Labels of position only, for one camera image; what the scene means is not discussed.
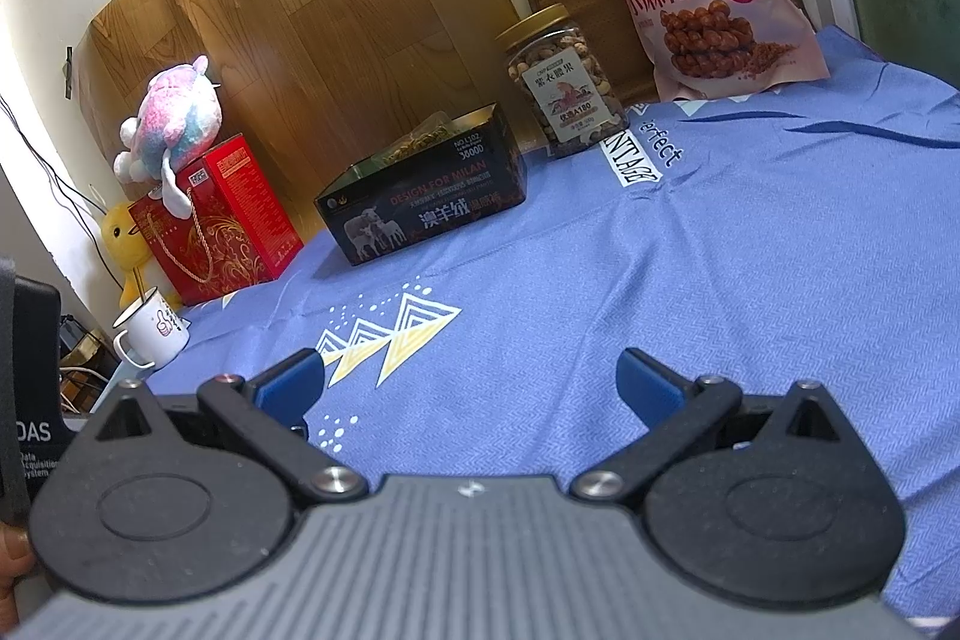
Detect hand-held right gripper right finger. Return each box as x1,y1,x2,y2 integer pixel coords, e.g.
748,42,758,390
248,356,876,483
568,346,863,504

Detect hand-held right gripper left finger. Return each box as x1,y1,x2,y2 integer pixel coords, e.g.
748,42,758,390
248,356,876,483
75,347,370,507

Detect black printed cardboard box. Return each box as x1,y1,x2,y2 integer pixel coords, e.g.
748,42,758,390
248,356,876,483
313,101,526,268

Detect clear pastry snack packet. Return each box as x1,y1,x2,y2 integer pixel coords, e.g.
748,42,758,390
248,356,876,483
381,113,452,167

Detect person's left hand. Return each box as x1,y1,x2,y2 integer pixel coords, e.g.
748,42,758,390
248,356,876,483
0,524,37,618

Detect white enamel mug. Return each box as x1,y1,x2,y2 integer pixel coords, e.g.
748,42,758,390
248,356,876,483
112,287,191,368

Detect blue printed blanket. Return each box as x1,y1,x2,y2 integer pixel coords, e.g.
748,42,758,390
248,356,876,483
146,25,960,637

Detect red gift box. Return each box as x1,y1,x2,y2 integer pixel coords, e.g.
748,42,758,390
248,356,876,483
129,134,305,308

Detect yellow plush duck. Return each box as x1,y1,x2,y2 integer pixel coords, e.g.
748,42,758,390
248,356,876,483
101,201,182,311

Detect pink blue plush toy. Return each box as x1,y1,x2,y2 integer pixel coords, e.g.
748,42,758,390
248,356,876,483
114,55,223,215

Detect clear nut jar gold lid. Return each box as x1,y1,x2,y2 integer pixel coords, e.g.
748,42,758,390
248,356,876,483
495,4,629,160

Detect wooden board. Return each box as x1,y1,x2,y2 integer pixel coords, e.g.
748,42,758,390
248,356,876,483
73,0,527,223

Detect white power cables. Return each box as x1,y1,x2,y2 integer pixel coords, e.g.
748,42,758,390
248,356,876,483
60,364,115,414

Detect black wall cable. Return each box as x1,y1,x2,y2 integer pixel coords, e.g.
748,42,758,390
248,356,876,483
0,91,115,260

